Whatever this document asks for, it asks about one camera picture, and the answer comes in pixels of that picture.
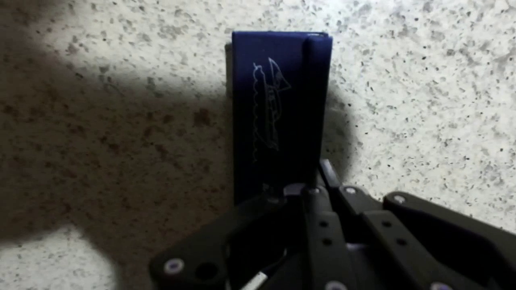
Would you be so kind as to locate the blue glasses case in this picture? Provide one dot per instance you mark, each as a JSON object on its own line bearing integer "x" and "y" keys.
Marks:
{"x": 275, "y": 112}

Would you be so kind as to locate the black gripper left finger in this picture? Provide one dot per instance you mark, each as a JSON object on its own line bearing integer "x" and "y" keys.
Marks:
{"x": 243, "y": 235}

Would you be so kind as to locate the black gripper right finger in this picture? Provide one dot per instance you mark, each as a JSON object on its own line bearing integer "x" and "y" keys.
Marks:
{"x": 420, "y": 241}

